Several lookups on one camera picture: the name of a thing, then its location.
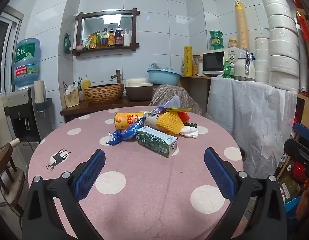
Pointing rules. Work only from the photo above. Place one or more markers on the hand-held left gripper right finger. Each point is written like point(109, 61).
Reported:
point(219, 175)

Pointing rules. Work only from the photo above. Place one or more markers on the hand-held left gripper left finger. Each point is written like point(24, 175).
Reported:
point(89, 172)

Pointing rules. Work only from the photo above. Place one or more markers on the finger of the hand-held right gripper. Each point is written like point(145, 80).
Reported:
point(304, 131)
point(300, 152)

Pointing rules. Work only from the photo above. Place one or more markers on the blue snack wrapper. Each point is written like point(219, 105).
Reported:
point(124, 136)

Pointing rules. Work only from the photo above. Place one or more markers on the white tissue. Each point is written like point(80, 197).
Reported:
point(190, 132)

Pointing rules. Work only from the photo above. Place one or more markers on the dark green plastic piece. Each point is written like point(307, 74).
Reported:
point(190, 124)

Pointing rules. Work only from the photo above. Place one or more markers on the yellow chip can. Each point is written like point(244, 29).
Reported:
point(127, 121)

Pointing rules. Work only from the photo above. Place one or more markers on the red foam fruit net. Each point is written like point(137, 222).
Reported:
point(183, 117)

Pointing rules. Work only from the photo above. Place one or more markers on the green milk carton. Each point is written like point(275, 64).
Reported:
point(154, 142)

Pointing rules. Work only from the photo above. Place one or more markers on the yellow foam fruit net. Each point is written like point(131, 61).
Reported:
point(169, 123)

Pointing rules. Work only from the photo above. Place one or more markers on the white paper container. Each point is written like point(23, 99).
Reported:
point(150, 121)

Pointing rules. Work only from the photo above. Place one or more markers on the purple plastic bag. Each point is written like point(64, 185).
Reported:
point(169, 105)

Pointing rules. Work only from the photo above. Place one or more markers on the brown cardboard box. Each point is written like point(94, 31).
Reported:
point(307, 112)

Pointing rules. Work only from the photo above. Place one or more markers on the green cardboard box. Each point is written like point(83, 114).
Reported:
point(288, 187)

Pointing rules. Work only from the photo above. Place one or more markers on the blue plastic bag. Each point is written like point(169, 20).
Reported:
point(293, 207)

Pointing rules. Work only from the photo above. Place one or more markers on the pink polka dot tablecloth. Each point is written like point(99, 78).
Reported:
point(144, 180)

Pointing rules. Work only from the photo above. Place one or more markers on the white cover cloth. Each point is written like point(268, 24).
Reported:
point(249, 117)

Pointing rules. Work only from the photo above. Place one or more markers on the dark wooden counter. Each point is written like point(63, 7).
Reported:
point(94, 106)

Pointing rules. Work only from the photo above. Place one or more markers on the yellow tissue holder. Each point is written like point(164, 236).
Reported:
point(72, 98)

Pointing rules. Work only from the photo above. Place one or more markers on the wicker wash basin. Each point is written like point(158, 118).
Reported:
point(104, 93)

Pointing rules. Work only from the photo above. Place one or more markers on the stack of small white containers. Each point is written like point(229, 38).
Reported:
point(261, 60)

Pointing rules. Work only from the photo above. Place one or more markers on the wooden chair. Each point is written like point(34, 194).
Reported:
point(4, 155)

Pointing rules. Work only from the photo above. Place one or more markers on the light wooden cabinet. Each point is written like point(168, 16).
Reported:
point(194, 90)

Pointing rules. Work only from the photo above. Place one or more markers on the yellow soap bottle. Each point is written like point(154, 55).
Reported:
point(86, 83)

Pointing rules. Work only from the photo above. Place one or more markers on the cream electric kettle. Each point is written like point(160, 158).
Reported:
point(240, 67)

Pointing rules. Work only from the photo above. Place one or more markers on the stack of large white bowls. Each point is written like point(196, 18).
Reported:
point(282, 42)

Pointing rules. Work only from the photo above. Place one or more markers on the water dispenser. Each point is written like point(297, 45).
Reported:
point(19, 110)

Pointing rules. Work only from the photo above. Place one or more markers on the floral cloth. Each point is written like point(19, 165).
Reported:
point(169, 95)

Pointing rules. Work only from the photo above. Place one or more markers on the brown pot with cream lid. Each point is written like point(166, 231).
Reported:
point(139, 92)

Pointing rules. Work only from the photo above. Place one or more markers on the green soda bottle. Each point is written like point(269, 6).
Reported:
point(227, 70)

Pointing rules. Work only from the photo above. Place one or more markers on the bronze faucet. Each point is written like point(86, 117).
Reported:
point(117, 76)

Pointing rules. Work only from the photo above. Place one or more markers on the glass jar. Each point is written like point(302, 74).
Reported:
point(200, 66)

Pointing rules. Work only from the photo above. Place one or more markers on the light blue plastic basin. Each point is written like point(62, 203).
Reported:
point(164, 77)

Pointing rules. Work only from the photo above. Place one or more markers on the white microwave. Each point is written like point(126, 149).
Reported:
point(212, 62)

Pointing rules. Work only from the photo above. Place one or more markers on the yellow lidded jar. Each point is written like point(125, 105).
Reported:
point(233, 43)

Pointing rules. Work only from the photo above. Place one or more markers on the green instant noodle bowl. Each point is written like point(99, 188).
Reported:
point(216, 34)
point(217, 47)
point(216, 41)

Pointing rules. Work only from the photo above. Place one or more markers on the tall stack of paper cups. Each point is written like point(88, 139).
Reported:
point(242, 25)

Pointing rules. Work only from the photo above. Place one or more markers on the grey plastic bag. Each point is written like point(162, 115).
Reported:
point(159, 66)

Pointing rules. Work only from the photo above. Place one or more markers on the small pink pot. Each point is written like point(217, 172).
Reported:
point(80, 47)

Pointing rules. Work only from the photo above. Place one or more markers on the blue water jug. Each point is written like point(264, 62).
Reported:
point(27, 62)

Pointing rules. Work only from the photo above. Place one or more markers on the yellow green seasoning packet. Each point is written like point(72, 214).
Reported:
point(90, 42)

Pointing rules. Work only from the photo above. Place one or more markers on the dark soy sauce bottle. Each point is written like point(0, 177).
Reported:
point(118, 37)

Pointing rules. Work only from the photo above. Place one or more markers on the white plastic bottle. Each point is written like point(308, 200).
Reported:
point(127, 38)

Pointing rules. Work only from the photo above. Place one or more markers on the window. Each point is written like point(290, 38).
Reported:
point(4, 55)

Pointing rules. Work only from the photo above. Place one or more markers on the wooden framed mirror shelf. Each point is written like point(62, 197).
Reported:
point(94, 27)

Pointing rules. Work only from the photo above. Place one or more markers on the grey wall holder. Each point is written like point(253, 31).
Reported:
point(44, 106)

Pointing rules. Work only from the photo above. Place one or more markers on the green wall packet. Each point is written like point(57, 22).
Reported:
point(67, 43)

